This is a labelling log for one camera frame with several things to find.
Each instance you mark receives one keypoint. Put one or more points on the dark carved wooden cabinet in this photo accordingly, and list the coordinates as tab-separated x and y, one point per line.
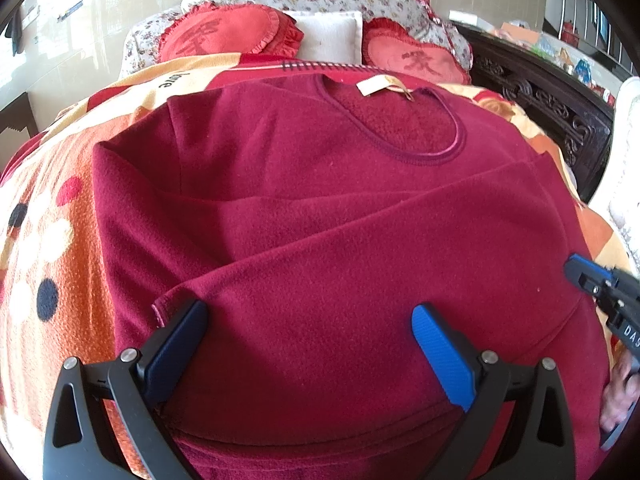
550	105

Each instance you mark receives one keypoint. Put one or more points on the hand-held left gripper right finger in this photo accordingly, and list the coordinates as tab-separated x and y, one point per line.
442	355

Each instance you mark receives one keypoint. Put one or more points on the flat white box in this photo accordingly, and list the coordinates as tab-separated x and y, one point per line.
472	16

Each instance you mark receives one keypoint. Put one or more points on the orange box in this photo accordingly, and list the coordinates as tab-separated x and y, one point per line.
520	32

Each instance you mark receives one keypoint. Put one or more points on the dark red sweater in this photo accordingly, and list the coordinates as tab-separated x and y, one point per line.
320	240

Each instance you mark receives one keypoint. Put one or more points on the orange printed blanket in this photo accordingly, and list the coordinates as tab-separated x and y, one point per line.
50	260

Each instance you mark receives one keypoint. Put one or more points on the dark hanging garment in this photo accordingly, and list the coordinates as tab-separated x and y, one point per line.
15	32

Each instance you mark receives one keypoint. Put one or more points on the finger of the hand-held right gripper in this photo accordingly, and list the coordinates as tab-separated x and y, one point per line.
582	277

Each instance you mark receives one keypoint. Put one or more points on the white pillow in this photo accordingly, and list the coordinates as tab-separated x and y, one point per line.
325	35

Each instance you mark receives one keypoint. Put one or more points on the red heart pillow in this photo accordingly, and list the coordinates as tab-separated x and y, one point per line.
225	30
415	60

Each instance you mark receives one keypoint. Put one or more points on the person's right hand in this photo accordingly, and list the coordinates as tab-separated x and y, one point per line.
620	395

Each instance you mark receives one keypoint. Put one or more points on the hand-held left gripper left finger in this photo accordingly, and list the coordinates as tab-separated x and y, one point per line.
177	355

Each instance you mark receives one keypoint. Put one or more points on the metal railing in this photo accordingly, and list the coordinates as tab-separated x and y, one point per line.
570	0

